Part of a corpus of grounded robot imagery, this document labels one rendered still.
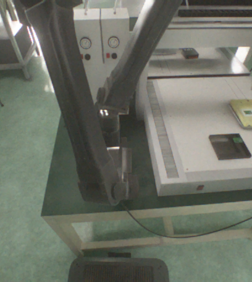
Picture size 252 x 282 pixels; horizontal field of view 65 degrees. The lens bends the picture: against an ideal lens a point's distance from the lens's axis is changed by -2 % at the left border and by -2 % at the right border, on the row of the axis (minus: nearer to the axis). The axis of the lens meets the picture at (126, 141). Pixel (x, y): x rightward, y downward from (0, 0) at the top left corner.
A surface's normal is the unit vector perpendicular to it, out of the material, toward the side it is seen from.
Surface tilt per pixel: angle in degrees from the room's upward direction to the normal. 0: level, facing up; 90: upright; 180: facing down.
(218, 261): 0
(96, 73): 90
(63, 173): 0
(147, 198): 0
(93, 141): 66
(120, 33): 90
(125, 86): 100
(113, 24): 90
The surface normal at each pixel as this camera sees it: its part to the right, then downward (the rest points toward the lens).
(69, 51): 0.87, -0.05
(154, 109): 0.00, -0.65
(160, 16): 0.13, 0.86
